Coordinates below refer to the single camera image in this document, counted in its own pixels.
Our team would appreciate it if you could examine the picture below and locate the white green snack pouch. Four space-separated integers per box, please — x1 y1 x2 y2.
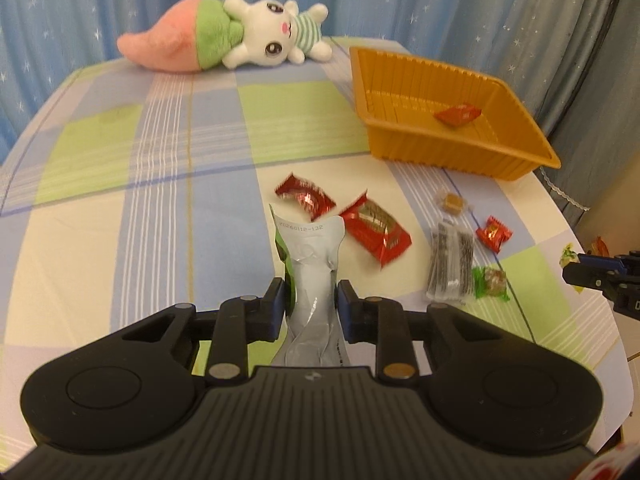
272 214 349 367

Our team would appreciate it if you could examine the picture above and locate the green candy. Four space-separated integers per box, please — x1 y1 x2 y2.
472 266 509 301

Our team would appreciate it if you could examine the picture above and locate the black clear snack packet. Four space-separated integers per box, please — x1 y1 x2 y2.
425 221 474 306

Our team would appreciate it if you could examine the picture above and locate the large red snack packet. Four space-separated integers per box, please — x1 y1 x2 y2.
340 192 412 268

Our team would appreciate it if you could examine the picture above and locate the small red candy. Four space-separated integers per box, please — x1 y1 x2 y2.
475 216 513 254

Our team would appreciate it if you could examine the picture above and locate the red twisted candy wrapper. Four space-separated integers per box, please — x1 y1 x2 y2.
274 174 336 221

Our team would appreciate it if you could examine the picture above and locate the clear wrapped brown candy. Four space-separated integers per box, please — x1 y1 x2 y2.
435 190 474 217

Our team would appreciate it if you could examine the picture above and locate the checkered tablecloth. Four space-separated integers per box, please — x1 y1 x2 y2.
1 39 634 467

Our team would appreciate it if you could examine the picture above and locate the orange plastic basket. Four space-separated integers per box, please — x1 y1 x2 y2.
349 47 561 181

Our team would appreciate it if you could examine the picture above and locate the red snack in basket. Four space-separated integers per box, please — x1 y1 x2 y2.
434 103 482 128

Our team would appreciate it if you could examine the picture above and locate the blue star curtain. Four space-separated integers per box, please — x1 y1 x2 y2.
1 0 639 224

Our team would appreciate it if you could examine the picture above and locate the pink green bunny plush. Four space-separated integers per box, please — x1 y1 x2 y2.
117 0 333 73

